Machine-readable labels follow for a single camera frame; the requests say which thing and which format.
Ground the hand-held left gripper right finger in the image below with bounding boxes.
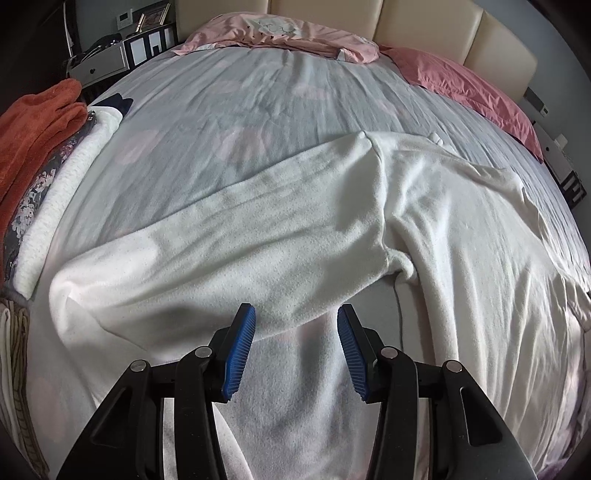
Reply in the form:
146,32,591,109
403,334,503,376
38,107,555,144
337,304,539,480

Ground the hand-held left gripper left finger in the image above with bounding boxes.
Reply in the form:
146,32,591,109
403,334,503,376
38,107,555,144
55,303,257,480

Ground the white fleece garment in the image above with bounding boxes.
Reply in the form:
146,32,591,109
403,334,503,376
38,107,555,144
48,130,591,480

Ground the beige folded garment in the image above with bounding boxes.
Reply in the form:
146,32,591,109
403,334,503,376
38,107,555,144
0,300,31,439

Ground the white knit sweater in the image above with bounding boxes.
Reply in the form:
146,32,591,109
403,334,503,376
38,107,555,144
11,106,124,301

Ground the dark floral garment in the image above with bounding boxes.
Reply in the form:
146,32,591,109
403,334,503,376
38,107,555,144
0,113,98,268

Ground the navy garment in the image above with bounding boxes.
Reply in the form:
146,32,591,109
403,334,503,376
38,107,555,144
95,93,134,116

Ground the black and white nightstand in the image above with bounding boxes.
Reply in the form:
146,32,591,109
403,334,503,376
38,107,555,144
542,131,587,206

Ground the dark pink pillow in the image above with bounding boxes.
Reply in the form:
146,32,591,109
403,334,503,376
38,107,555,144
379,45,544,162

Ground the orange fleece garment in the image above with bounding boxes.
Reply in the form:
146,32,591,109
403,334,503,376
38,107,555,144
0,78,88,204

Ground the white drawer nightstand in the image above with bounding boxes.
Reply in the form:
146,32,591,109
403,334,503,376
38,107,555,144
65,25,178,88

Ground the light pink pillow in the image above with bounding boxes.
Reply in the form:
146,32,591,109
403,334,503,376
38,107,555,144
173,13,380,64

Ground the beige padded headboard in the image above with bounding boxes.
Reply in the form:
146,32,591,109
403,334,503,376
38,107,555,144
268,0,539,100

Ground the dark wall switch panel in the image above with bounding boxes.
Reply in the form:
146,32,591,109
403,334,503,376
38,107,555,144
524,88,550,112

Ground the gold picture frame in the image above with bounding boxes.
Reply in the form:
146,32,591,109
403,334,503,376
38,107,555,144
136,2,171,31

